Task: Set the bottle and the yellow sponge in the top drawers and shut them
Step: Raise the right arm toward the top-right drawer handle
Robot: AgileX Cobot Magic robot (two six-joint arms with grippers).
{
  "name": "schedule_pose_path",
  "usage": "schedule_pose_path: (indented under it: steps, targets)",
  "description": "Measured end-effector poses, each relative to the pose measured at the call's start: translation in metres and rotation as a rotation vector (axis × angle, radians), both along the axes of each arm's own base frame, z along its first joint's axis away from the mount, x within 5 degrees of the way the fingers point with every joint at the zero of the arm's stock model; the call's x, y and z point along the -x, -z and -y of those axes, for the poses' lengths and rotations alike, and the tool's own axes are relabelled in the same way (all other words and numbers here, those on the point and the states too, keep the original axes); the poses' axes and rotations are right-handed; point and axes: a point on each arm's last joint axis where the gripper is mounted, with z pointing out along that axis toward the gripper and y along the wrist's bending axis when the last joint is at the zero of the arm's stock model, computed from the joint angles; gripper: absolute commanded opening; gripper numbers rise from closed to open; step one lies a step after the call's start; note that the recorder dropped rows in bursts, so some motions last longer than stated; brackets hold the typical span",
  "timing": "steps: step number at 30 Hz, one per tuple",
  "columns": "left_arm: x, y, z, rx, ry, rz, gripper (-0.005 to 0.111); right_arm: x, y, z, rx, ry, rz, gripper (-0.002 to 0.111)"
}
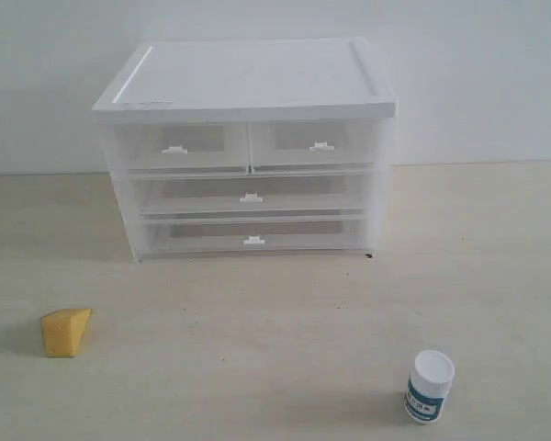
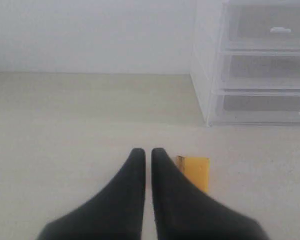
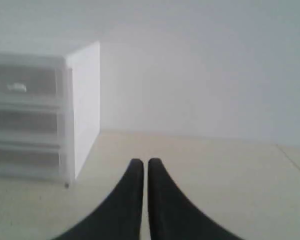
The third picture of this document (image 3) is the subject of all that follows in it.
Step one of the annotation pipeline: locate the clear bottom wide drawer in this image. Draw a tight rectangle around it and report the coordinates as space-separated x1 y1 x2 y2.
0 149 60 179

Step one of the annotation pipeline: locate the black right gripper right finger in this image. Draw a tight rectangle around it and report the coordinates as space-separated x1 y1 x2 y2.
147 158 241 240

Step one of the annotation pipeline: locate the white plastic drawer cabinet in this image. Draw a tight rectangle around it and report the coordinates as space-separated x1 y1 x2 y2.
0 39 101 184

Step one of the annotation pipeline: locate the clear middle wide drawer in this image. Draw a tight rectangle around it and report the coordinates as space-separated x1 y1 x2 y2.
0 109 64 145

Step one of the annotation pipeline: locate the clear wide drawer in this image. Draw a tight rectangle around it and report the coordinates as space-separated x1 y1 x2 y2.
0 149 60 179
0 109 64 145

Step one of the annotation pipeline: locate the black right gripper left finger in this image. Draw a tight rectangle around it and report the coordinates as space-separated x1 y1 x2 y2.
55 158 144 240

